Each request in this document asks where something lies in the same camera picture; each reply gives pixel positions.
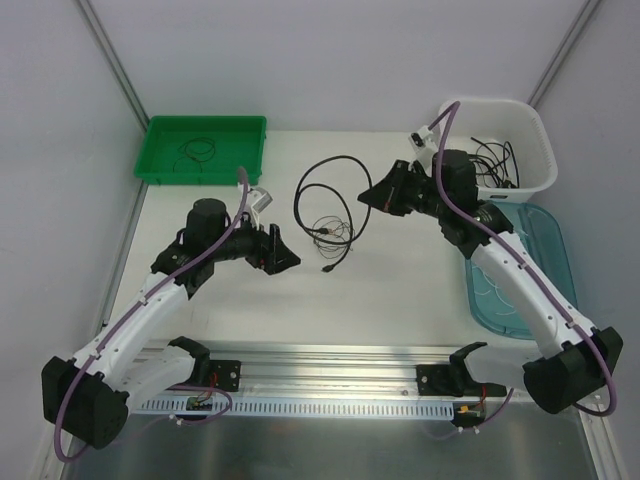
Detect black USB cable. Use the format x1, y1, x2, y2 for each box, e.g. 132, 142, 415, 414
474, 139, 521, 190
293, 156, 374, 275
469, 140, 521, 190

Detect thin white wire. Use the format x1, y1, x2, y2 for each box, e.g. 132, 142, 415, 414
472, 264, 521, 311

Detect thin black wire loop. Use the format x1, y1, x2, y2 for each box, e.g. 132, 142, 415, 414
172, 137, 219, 174

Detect teal transparent plastic bin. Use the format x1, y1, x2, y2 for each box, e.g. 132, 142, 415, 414
465, 202, 578, 340

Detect green plastic tray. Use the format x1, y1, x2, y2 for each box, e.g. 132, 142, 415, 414
134, 115, 267, 186

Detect white slotted cable duct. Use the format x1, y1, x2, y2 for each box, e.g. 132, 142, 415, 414
136, 394, 454, 421

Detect aluminium mounting rail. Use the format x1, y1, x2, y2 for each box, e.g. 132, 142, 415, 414
129, 339, 551, 401

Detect white plastic basin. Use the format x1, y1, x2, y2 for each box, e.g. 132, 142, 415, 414
446, 97, 558, 203

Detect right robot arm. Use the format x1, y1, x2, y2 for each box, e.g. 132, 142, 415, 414
358, 150, 623, 417

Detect thin brown wire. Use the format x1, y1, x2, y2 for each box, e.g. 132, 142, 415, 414
309, 215, 357, 254

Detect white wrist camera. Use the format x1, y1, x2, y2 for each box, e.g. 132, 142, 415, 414
408, 125, 439, 164
243, 187, 273, 228

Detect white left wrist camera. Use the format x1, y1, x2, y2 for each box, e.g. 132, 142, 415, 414
243, 187, 273, 228

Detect black ribbon cable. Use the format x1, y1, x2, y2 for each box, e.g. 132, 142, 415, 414
468, 135, 512, 190

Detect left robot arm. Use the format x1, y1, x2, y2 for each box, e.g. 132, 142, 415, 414
41, 188, 301, 450

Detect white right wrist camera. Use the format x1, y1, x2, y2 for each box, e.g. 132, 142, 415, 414
408, 125, 439, 164

